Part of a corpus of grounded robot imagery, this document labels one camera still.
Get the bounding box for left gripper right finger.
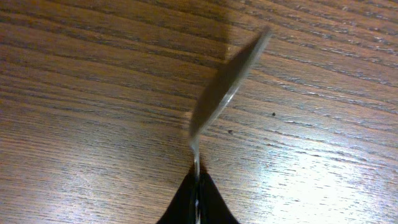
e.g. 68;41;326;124
199;167;239;224

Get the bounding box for small steel teaspoon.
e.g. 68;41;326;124
188;26;272;224

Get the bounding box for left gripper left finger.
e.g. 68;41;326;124
157;166;197;224

